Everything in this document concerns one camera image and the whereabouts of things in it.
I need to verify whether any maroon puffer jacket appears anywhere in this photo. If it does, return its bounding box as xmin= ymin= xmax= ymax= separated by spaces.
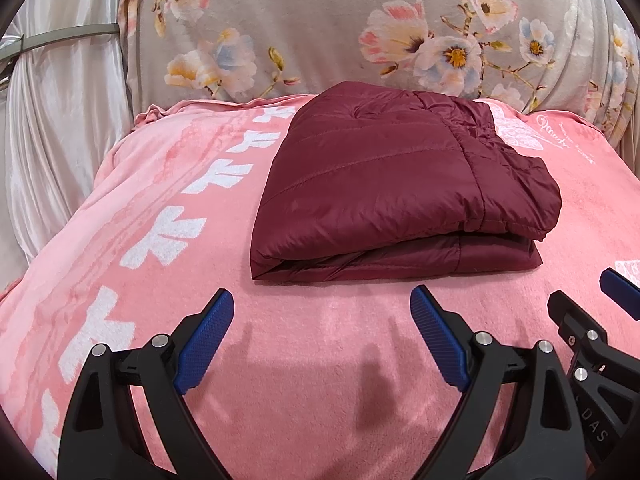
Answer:
xmin=249 ymin=81 xmax=563 ymax=282

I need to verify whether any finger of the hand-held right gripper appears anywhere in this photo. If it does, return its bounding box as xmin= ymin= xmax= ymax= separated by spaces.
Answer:
xmin=547 ymin=290 xmax=610 ymax=376
xmin=600 ymin=267 xmax=640 ymax=322

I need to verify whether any pink printed blanket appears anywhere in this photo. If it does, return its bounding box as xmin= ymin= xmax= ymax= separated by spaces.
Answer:
xmin=0 ymin=92 xmax=640 ymax=480

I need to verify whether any grey curtain strap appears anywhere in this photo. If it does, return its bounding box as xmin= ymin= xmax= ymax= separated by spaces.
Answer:
xmin=10 ymin=22 xmax=121 ymax=56

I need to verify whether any grey floral blanket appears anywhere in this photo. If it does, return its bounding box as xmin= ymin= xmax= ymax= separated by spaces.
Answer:
xmin=122 ymin=0 xmax=640 ymax=131

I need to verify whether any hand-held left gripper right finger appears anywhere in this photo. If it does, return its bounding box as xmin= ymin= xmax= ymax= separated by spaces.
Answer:
xmin=409 ymin=285 xmax=586 ymax=480

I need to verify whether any silver satin curtain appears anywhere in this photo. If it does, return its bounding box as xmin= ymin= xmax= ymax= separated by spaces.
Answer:
xmin=0 ymin=0 xmax=136 ymax=291

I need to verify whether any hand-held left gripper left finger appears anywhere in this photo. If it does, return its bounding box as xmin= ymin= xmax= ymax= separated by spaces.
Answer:
xmin=57 ymin=288 xmax=236 ymax=480

